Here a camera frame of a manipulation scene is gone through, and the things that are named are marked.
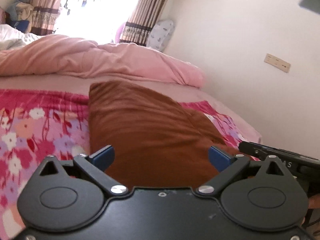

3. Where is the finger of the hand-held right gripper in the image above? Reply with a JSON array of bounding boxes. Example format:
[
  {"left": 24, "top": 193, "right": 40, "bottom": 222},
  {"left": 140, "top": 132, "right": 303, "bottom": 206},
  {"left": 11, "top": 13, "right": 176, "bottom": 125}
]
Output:
[{"left": 239, "top": 141, "right": 269, "bottom": 161}]

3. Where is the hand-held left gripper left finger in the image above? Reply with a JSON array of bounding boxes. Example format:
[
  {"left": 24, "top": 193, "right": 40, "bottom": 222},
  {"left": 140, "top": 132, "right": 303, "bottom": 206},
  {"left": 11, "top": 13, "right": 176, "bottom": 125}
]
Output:
[{"left": 37, "top": 145, "right": 129, "bottom": 196}]

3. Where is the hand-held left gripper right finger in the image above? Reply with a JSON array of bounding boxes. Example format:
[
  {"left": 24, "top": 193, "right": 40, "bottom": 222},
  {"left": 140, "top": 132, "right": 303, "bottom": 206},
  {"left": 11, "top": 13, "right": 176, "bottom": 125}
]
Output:
[{"left": 194, "top": 145, "right": 294, "bottom": 196}]

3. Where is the brown garment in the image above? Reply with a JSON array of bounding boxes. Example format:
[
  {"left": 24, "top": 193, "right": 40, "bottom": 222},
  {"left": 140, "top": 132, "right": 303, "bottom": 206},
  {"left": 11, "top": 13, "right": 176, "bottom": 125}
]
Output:
[{"left": 89, "top": 81, "right": 260, "bottom": 188}]

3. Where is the pile of clothes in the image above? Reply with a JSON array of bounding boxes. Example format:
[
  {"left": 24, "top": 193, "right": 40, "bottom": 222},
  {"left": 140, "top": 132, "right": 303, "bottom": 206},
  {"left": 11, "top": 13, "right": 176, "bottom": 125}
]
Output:
[{"left": 5, "top": 0, "right": 33, "bottom": 33}]

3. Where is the pink bed sheet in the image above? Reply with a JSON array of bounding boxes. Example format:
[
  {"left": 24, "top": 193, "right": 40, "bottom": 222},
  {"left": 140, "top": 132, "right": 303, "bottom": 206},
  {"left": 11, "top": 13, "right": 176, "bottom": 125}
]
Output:
[{"left": 0, "top": 74, "right": 263, "bottom": 145}]

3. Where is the pink floral blanket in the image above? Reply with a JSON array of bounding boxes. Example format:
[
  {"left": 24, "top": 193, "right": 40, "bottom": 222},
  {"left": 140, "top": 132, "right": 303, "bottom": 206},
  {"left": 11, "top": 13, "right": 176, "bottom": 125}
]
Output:
[{"left": 0, "top": 89, "right": 260, "bottom": 238}]

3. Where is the pink duvet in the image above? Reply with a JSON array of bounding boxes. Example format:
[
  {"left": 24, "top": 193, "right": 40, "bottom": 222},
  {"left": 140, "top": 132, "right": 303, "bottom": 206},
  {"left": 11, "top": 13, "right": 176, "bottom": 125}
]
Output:
[{"left": 0, "top": 34, "right": 204, "bottom": 88}]

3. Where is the white patterned pillow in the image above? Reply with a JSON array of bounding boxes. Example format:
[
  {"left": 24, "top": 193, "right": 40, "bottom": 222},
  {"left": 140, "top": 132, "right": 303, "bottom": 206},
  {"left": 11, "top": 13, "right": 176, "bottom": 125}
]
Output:
[{"left": 146, "top": 19, "right": 175, "bottom": 52}]

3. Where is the white bedding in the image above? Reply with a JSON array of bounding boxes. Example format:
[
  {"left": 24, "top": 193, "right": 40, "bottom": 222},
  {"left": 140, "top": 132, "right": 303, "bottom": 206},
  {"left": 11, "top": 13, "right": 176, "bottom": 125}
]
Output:
[{"left": 0, "top": 24, "right": 43, "bottom": 52}]

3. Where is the beige patterned curtain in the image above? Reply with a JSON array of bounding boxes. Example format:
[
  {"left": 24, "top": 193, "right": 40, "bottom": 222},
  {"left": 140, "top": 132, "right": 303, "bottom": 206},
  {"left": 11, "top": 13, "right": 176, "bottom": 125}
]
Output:
[
  {"left": 119, "top": 0, "right": 177, "bottom": 47},
  {"left": 27, "top": 0, "right": 69, "bottom": 35}
]

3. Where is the white wall socket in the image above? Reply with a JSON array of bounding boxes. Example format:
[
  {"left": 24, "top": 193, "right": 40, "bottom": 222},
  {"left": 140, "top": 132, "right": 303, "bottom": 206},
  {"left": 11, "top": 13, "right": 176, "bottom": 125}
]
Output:
[{"left": 264, "top": 53, "right": 292, "bottom": 73}]

